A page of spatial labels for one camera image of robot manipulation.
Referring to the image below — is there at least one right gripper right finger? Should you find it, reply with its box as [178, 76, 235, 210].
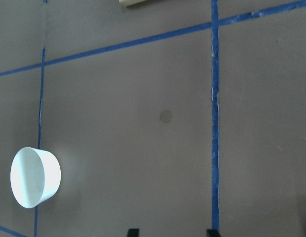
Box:
[206, 229, 220, 237]

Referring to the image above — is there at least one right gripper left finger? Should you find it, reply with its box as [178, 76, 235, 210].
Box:
[127, 229, 139, 237]

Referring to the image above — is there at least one white bowl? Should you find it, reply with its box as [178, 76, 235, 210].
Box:
[10, 147, 61, 208]

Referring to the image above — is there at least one wooden cutting board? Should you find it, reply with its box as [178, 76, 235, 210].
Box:
[119, 0, 153, 8]

